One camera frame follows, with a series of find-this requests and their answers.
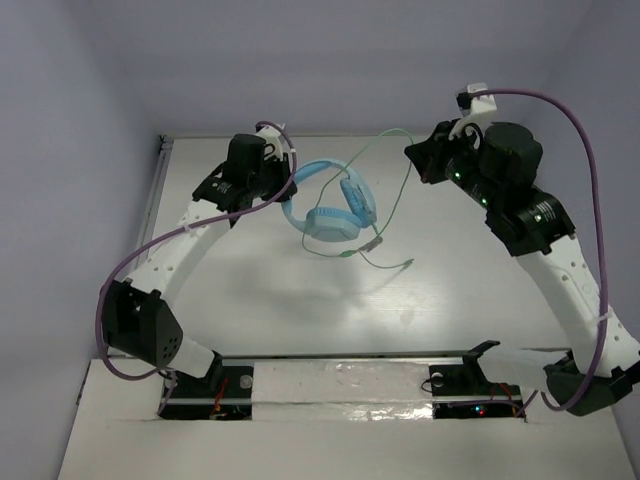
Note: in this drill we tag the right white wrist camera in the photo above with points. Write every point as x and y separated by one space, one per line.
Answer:
477 108

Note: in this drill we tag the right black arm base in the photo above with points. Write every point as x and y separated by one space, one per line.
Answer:
462 391

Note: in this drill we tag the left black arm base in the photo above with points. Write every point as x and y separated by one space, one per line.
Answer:
185 398

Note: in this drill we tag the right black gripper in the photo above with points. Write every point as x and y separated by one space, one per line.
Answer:
435 148

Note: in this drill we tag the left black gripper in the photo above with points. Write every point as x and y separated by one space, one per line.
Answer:
279 181

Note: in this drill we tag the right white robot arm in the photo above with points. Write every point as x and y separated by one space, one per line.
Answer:
601 365

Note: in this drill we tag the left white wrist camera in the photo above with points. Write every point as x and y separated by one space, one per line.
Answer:
277 141

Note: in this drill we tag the white front board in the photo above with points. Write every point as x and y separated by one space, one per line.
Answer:
117 435

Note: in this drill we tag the aluminium rail left side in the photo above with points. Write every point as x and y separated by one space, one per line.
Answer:
127 186

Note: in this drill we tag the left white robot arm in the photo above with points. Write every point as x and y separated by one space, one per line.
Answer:
135 308

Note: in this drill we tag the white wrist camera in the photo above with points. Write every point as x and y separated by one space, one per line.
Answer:
477 108
277 141

